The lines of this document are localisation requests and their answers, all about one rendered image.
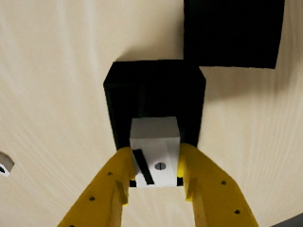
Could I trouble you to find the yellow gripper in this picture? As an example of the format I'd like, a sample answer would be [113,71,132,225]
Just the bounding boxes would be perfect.
[57,144,259,227]

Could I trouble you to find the black open box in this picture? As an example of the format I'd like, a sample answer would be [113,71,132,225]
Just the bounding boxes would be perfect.
[103,60,206,151]

